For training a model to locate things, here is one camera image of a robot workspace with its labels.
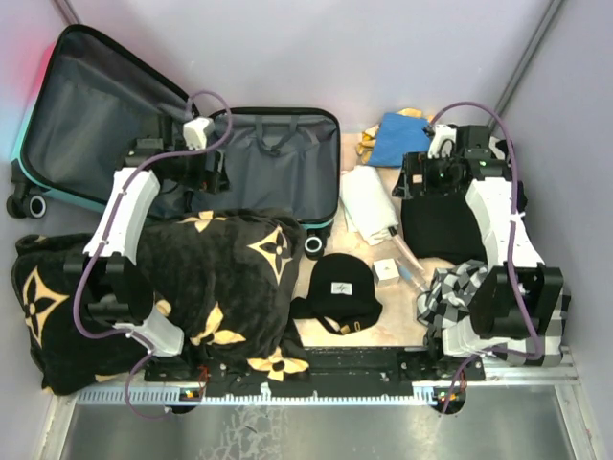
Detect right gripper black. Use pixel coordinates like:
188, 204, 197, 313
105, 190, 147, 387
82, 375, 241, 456
392, 150, 460, 199

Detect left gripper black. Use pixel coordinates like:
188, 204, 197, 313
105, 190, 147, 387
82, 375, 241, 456
165, 138, 231, 194

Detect black garment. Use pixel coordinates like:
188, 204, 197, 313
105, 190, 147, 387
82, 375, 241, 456
400, 194, 487, 265

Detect white garment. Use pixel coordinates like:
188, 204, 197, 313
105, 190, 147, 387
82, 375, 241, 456
340, 166, 399, 245

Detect black white checkered shirt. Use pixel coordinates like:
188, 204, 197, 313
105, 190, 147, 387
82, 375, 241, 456
417, 260, 571, 367

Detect zebra pattern fleece blanket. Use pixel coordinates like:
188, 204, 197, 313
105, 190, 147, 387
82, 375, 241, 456
488, 136, 513, 166

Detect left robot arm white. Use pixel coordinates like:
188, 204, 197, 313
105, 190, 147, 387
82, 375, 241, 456
64, 116, 234, 380

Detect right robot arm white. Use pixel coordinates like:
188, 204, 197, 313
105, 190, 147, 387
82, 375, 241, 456
393, 125, 564, 380

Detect blue folded cloth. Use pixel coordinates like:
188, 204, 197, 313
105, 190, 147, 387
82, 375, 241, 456
367, 112, 430, 168

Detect yellow white patterned cloth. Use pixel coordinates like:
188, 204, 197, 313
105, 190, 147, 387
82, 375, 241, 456
355, 108, 432, 166

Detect clear toiletry bag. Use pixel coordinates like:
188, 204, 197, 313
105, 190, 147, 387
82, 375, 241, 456
388, 227, 428, 292

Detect black blanket yellow flowers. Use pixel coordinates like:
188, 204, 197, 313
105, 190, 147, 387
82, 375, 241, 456
11, 210, 309, 395

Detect small white box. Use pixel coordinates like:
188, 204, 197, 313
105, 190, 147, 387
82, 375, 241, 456
372, 258, 400, 288

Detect teal hard-shell suitcase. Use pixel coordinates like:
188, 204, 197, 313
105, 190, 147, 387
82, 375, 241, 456
7, 25, 340, 259

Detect black beanie white label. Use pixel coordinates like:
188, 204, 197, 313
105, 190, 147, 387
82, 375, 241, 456
306, 253, 382, 319

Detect black cap gold buckle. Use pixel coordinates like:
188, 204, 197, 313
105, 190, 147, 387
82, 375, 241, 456
290, 294, 383, 335

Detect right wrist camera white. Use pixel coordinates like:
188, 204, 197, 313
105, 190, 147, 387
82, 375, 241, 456
425, 125, 457, 159

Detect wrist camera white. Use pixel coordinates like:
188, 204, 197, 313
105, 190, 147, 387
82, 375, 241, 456
425, 125, 457, 159
183, 117, 215, 150

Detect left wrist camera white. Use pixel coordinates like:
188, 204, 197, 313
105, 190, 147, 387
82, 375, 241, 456
183, 117, 215, 150

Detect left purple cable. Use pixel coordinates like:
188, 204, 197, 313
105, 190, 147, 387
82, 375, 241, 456
72, 89, 234, 421

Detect purple cable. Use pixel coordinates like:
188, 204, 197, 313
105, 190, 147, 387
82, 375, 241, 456
423, 101, 547, 418
72, 89, 234, 421

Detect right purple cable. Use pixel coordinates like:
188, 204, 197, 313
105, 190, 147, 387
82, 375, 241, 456
423, 101, 547, 418

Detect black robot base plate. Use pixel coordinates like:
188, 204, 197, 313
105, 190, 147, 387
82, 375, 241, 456
144, 347, 463, 398

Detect aluminium rail frame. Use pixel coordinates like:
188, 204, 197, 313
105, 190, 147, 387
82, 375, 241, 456
76, 349, 580, 407

